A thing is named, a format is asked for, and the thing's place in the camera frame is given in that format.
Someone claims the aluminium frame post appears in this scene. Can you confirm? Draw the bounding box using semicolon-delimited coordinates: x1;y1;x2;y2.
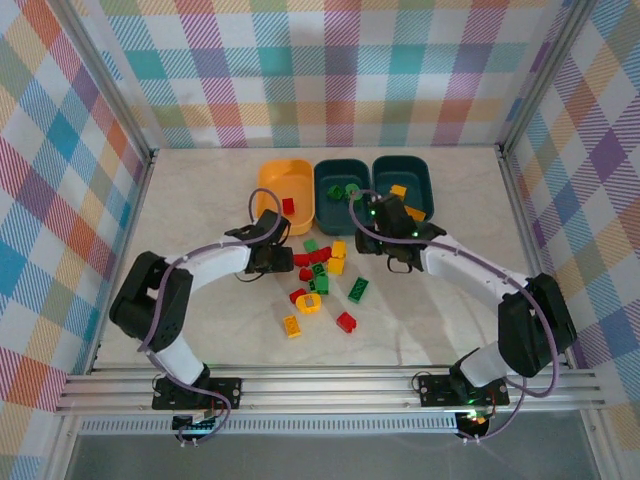
497;0;599;156
54;0;156;161

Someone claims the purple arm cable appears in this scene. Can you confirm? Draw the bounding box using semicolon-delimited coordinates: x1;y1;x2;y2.
137;187;284;446
348;189;561;446

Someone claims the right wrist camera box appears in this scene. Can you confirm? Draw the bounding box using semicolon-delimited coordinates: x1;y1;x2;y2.
369;195;406;234

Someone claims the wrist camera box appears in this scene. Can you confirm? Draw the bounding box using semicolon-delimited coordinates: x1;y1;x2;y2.
255;209;292;236
369;195;406;234

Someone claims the teal plastic container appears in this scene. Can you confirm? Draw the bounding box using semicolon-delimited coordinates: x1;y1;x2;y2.
371;155;435;224
313;158;374;236

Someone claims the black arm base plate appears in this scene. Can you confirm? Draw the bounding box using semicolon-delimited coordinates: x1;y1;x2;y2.
152;375;243;412
417;372;511;407

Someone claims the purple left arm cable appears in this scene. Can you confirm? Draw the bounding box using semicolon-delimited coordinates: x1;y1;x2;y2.
137;187;284;446

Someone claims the small circuit board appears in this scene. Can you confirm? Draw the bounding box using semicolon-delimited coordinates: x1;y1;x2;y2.
455;407;496;442
172;410;224;448

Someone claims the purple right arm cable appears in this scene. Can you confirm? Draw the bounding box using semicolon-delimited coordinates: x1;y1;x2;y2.
348;189;561;446

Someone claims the aluminium side rail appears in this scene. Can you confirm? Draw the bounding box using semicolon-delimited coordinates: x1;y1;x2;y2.
84;149;159;376
497;147;576;371

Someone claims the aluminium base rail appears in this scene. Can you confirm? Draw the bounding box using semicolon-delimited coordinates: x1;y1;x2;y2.
54;367;607;416

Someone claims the green long lego brick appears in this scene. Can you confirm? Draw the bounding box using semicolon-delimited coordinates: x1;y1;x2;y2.
347;276;371;304

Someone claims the yellow plastic container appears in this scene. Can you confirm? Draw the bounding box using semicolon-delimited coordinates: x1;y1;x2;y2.
257;158;316;237

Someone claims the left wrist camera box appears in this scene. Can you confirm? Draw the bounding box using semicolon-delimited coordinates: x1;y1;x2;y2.
255;209;292;236

